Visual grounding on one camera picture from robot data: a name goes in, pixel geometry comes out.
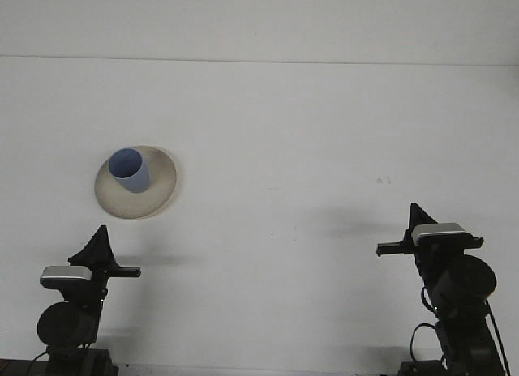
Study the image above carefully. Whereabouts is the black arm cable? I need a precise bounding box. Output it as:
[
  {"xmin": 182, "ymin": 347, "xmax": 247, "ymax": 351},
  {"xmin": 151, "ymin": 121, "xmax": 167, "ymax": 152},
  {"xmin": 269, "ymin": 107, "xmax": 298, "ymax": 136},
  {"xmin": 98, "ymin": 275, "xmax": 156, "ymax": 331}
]
[
  {"xmin": 409, "ymin": 301, "xmax": 511, "ymax": 376},
  {"xmin": 30, "ymin": 350, "xmax": 52, "ymax": 375}
]

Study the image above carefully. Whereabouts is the pale blue cup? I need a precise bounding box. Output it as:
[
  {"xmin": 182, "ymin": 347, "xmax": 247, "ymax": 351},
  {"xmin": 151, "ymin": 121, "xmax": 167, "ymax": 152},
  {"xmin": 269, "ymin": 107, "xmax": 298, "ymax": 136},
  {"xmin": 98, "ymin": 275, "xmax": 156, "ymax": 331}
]
[{"xmin": 107, "ymin": 147, "xmax": 151, "ymax": 194}]

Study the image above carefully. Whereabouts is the pale round plate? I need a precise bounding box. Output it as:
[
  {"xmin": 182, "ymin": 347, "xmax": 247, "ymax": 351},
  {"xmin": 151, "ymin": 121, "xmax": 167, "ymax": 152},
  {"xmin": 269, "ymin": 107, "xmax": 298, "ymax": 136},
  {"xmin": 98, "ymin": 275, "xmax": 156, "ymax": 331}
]
[{"xmin": 93, "ymin": 144, "xmax": 182, "ymax": 221}]

